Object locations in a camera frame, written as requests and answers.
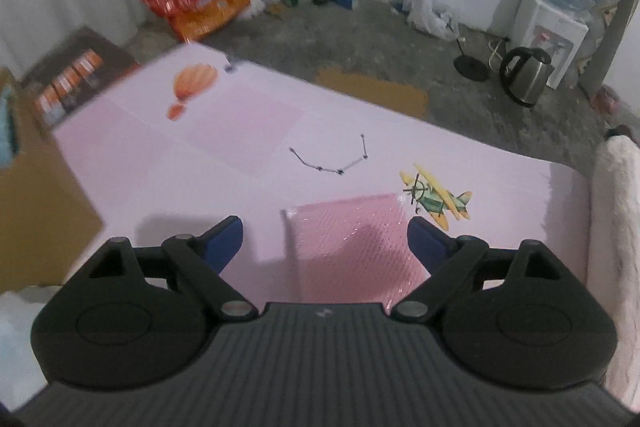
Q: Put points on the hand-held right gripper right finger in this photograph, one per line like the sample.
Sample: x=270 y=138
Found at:
x=427 y=244

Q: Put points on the white water dispenser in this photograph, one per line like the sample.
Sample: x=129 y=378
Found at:
x=535 y=22

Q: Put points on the patterned rolled mat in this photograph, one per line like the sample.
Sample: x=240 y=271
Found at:
x=617 y=17

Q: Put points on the crumpled white plastic bag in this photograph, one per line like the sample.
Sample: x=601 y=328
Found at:
x=430 y=17

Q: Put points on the steel electric kettle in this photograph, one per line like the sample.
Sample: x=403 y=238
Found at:
x=527 y=79

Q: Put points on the dark printed carton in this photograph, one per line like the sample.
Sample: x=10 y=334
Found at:
x=75 y=77

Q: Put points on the brown cardboard box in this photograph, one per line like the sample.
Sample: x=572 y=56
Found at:
x=40 y=217

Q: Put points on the teal cloth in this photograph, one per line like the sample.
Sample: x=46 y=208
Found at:
x=7 y=127

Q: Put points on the white rolled quilt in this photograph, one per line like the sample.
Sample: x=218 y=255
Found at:
x=617 y=257

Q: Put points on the flat cardboard piece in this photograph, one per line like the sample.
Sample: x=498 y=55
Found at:
x=375 y=92

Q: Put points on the black round stand base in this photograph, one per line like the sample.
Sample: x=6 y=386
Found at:
x=470 y=69

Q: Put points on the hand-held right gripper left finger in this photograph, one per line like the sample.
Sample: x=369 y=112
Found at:
x=222 y=244

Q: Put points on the pink play mat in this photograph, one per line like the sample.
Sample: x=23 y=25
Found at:
x=225 y=187

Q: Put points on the pink slipper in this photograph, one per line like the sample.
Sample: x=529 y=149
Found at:
x=610 y=99

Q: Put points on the pink bubble mailer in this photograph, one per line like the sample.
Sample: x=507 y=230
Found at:
x=350 y=247

